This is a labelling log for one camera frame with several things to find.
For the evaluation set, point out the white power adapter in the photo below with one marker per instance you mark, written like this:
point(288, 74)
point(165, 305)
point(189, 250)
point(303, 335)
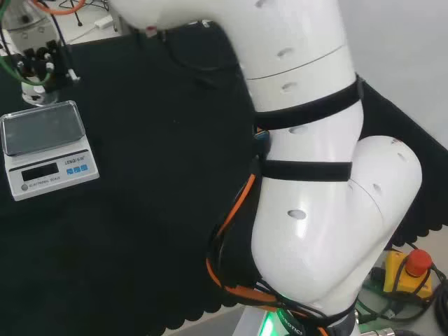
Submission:
point(101, 24)

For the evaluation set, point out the clear glass beaker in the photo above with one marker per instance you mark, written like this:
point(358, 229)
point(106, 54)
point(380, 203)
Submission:
point(33, 98)

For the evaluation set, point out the white electronic balance steel pan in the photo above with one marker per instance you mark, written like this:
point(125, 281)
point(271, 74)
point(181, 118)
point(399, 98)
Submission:
point(45, 168)

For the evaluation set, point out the black bench cloth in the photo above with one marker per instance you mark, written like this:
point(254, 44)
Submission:
point(147, 168)

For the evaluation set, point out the yellow stop button red cap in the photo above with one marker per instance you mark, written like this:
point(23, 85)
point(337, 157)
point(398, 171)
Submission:
point(414, 269)

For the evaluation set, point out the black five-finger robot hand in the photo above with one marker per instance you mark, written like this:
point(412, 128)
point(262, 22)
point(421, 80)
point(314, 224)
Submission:
point(52, 63)

